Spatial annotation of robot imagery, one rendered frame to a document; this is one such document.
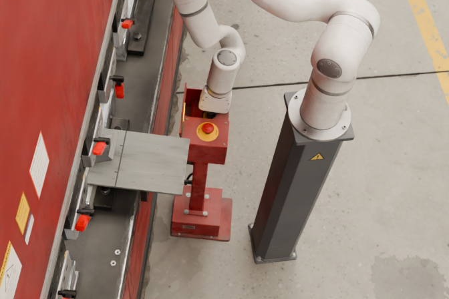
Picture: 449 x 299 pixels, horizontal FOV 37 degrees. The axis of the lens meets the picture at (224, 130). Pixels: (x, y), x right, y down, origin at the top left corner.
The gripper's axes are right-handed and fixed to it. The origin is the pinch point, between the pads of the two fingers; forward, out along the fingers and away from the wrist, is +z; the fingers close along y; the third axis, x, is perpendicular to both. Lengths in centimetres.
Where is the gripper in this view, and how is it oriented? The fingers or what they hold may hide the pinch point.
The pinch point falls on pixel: (211, 113)
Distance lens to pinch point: 231.1
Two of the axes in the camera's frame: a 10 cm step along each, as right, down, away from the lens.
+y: 9.8, 1.4, 1.1
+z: -1.6, 5.1, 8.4
